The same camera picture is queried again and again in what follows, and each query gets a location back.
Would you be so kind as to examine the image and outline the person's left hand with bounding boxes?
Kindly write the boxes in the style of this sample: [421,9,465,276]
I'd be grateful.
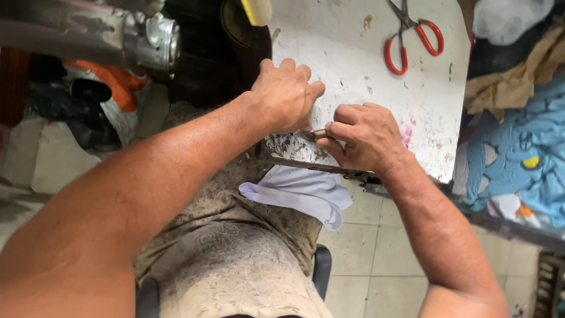
[250,58,326,135]

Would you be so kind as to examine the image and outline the person's right hand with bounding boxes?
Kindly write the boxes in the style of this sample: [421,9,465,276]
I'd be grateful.
[316,102,409,175]

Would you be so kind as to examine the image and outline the small wooden-handled knife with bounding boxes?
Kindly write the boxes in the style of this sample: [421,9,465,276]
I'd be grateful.
[295,128,331,143]

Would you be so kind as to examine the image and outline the dark brown leather piece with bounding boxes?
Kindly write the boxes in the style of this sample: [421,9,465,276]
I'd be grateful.
[220,0,273,91]

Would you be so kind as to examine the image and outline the white cloth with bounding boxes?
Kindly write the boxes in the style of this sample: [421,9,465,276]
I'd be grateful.
[238,165,354,231]

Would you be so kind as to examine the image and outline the yellow sponge block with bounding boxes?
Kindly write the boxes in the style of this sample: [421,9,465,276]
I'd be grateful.
[240,0,273,27]

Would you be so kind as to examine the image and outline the heap of blue fabric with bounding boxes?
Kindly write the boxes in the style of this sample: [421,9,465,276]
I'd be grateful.
[463,77,565,230]

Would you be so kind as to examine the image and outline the brown paper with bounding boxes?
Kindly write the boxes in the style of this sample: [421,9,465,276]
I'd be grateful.
[463,20,565,122]

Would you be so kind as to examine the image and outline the person's patterned shorts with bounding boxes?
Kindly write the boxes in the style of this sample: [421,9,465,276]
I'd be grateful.
[134,101,334,318]

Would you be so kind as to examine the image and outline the orange cloth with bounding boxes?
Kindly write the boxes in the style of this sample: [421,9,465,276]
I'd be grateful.
[64,59,150,113]

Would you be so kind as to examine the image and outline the white plastic bag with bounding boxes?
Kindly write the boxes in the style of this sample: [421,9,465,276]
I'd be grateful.
[472,0,555,47]

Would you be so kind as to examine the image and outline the grey metal machine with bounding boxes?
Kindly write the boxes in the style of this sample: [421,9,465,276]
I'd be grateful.
[0,0,182,76]

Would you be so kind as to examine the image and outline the red-handled scissors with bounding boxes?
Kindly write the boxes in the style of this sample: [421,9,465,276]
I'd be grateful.
[383,0,445,76]

